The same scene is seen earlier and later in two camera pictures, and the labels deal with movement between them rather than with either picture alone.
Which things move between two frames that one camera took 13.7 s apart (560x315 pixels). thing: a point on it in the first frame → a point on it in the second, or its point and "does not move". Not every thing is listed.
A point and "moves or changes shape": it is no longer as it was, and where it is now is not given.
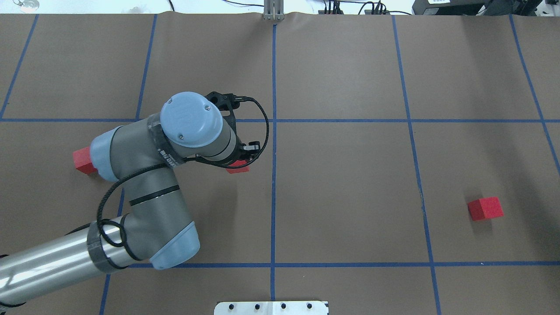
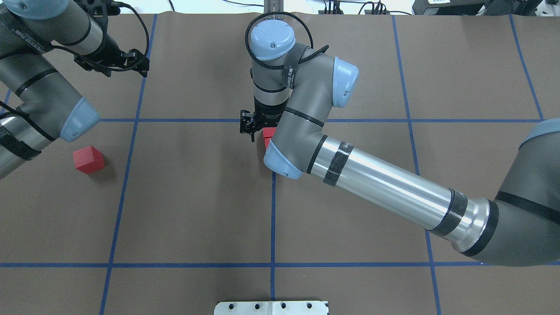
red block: x=82 y=161 does not move
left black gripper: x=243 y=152 → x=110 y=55
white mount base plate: x=271 y=308 does not move
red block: x=485 y=208 moves or changes shape
